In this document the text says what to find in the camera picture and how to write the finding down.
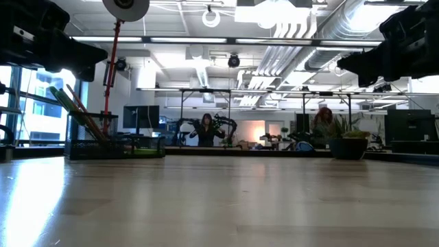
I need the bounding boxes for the large black computer monitor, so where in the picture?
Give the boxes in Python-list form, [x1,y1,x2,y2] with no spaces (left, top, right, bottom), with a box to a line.
[383,109,436,142]

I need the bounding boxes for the green handled scissors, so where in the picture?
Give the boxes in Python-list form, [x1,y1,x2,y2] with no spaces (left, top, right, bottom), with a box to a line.
[49,85,99,140]

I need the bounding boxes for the round grey overhead camera mount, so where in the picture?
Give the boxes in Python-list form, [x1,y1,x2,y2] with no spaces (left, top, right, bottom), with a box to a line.
[102,0,151,23]

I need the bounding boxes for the black mesh desk organizer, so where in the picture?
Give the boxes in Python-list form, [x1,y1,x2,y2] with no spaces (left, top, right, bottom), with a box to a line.
[64,111,166,161]

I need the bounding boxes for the person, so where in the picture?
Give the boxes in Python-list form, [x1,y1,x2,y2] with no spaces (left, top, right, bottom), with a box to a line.
[189,113,226,148]
[310,106,334,148]

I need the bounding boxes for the black metal frame stand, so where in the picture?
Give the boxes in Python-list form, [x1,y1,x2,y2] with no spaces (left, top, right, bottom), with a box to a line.
[179,88,233,147]
[301,91,353,132]

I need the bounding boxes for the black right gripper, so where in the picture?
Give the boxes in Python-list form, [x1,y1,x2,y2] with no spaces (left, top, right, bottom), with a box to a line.
[337,0,439,89]

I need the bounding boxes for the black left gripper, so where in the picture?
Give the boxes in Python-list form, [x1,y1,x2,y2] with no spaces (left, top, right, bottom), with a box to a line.
[0,0,109,83]

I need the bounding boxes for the red vertical pole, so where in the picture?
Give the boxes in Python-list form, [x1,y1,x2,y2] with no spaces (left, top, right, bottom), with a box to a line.
[102,19,123,137]

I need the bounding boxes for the white ceiling ring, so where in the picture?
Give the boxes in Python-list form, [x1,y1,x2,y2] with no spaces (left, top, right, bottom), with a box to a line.
[201,8,222,28]

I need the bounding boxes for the potted plant in dark pot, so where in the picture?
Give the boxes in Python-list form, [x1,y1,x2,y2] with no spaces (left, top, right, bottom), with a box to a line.
[324,115,371,161]

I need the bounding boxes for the blue round object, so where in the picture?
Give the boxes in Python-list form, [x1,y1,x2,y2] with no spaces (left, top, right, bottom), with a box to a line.
[295,141,315,152]

